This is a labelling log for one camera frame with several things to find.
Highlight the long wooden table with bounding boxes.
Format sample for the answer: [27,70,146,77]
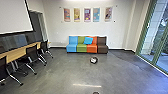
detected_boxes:
[0,41,43,65]

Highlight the orange sofa seat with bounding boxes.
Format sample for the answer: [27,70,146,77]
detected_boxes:
[86,35,100,54]

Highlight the white projection screen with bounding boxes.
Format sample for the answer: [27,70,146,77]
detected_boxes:
[0,0,35,35]

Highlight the yellow wall poster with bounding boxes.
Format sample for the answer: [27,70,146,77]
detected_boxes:
[73,7,82,23]

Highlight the clear plastic bag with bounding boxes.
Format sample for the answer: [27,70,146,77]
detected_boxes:
[89,56,99,65]

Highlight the pink and dark wall poster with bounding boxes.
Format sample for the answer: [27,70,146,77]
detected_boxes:
[104,6,114,23]

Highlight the green framed glass wall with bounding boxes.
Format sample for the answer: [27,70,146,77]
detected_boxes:
[134,0,168,76]

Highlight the green sofa seat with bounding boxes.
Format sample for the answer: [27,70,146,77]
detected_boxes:
[76,35,90,54]

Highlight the blue cushion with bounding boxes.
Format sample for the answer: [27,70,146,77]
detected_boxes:
[83,36,95,46]

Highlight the orange and blue wall poster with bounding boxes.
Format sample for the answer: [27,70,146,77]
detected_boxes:
[63,7,72,23]

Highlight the purple wall poster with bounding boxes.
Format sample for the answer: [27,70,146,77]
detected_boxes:
[83,7,92,23]

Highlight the blue sofa seat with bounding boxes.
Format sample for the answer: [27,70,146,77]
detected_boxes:
[65,35,80,54]

